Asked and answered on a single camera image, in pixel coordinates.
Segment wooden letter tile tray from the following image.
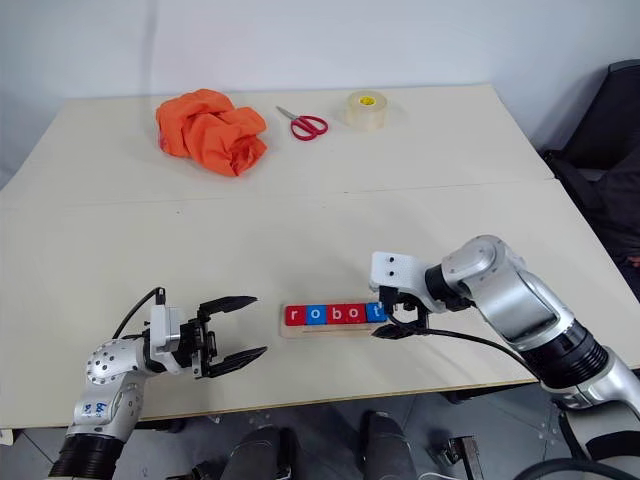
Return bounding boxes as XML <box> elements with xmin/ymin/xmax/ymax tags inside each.
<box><xmin>279</xmin><ymin>303</ymin><xmax>389</xmax><ymax>340</ymax></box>

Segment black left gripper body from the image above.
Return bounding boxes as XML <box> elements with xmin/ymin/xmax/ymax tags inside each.
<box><xmin>177</xmin><ymin>301</ymin><xmax>220</xmax><ymax>381</ymax></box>

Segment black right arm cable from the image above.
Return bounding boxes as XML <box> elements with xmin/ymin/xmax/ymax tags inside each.
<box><xmin>387</xmin><ymin>309</ymin><xmax>546</xmax><ymax>386</ymax></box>

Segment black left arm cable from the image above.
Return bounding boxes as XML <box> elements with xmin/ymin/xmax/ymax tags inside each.
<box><xmin>110</xmin><ymin>286</ymin><xmax>166</xmax><ymax>341</ymax></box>

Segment metal floor bracket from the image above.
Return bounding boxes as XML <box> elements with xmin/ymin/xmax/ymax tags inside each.
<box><xmin>447</xmin><ymin>436</ymin><xmax>482</xmax><ymax>480</ymax></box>

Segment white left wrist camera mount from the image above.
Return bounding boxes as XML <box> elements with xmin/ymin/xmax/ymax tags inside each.
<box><xmin>148</xmin><ymin>303</ymin><xmax>182</xmax><ymax>375</ymax></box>

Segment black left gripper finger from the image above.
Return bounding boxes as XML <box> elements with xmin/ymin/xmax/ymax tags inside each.
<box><xmin>207</xmin><ymin>346</ymin><xmax>269</xmax><ymax>380</ymax></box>
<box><xmin>199</xmin><ymin>295</ymin><xmax>260</xmax><ymax>317</ymax></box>

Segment black chair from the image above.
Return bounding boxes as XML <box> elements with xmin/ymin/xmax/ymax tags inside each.
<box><xmin>542</xmin><ymin>59</ymin><xmax>640</xmax><ymax>289</ymax></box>

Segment dark rounded shape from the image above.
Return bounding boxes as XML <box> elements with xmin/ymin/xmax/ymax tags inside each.
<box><xmin>230</xmin><ymin>424</ymin><xmax>296</xmax><ymax>480</ymax></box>
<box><xmin>360</xmin><ymin>410</ymin><xmax>417</xmax><ymax>480</ymax></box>

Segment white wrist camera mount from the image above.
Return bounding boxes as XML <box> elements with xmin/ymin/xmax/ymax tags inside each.
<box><xmin>368</xmin><ymin>251</ymin><xmax>441</xmax><ymax>314</ymax></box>
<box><xmin>148</xmin><ymin>303</ymin><xmax>182</xmax><ymax>375</ymax></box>

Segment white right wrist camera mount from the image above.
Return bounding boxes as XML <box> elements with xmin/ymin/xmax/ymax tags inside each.
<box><xmin>368</xmin><ymin>251</ymin><xmax>441</xmax><ymax>314</ymax></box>

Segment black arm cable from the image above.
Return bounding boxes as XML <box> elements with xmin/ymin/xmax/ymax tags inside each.
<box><xmin>387</xmin><ymin>309</ymin><xmax>546</xmax><ymax>386</ymax></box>
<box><xmin>110</xmin><ymin>286</ymin><xmax>166</xmax><ymax>341</ymax></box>

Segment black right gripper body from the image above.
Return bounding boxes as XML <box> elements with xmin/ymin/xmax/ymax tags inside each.
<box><xmin>392</xmin><ymin>289</ymin><xmax>434</xmax><ymax>329</ymax></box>

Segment clear packing tape roll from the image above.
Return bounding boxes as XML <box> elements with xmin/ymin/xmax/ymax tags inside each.
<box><xmin>344</xmin><ymin>91</ymin><xmax>390</xmax><ymax>132</ymax></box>

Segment red handled scissors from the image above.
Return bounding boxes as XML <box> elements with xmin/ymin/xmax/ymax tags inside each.
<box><xmin>275</xmin><ymin>105</ymin><xmax>330</xmax><ymax>142</ymax></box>

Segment crumpled orange cloth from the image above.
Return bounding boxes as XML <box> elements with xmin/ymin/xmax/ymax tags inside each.
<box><xmin>154</xmin><ymin>88</ymin><xmax>270</xmax><ymax>177</ymax></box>

